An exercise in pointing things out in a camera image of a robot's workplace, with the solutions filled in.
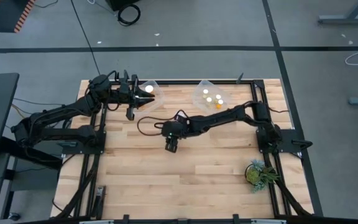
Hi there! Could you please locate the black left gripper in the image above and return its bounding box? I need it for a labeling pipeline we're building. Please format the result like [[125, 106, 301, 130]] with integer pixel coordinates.
[[116, 74, 156, 122]]

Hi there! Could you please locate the clear plastic bin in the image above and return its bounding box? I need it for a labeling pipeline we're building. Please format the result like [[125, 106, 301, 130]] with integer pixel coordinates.
[[192, 79, 232, 119], [132, 79, 166, 115]]

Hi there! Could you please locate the potted succulent plant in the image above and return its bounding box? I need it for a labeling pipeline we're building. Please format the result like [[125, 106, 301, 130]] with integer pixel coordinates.
[[244, 159, 282, 194]]

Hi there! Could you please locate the black box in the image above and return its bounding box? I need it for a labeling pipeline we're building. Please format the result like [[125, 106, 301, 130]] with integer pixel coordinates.
[[106, 0, 141, 12]]

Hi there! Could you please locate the black orange-striped floor mat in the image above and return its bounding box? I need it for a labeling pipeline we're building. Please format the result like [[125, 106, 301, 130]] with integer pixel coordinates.
[[0, 0, 36, 34]]

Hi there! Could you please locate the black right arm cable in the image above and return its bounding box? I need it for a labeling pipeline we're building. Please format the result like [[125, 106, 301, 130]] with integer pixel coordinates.
[[137, 109, 190, 137]]

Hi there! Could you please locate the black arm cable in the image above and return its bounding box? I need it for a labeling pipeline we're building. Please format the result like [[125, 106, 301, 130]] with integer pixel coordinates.
[[99, 70, 120, 112], [137, 109, 190, 137]]

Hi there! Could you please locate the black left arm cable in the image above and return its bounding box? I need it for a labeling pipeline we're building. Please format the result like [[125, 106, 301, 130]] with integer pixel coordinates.
[[99, 70, 120, 112]]

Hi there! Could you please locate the black aluminium rig frame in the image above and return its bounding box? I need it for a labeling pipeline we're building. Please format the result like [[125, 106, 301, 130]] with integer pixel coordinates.
[[54, 79, 315, 224]]

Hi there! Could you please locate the long thin black cable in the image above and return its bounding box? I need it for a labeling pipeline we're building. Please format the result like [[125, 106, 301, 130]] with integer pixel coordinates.
[[70, 0, 101, 75]]

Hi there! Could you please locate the coiled black cable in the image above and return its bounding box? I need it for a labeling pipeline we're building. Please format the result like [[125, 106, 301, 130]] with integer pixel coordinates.
[[117, 3, 142, 27]]

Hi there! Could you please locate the black bracket with label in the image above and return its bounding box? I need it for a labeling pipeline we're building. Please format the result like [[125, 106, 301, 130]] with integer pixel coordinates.
[[95, 185, 106, 219]]

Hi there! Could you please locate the thin black adapter cable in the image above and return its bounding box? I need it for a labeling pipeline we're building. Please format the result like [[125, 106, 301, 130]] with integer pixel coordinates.
[[12, 98, 67, 108]]

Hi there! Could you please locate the yellow floor cable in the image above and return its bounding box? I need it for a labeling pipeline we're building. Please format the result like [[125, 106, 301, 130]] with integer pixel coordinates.
[[11, 104, 26, 116]]

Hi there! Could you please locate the black lever handle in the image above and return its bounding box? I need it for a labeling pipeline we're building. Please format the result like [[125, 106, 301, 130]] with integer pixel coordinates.
[[291, 139, 314, 151]]

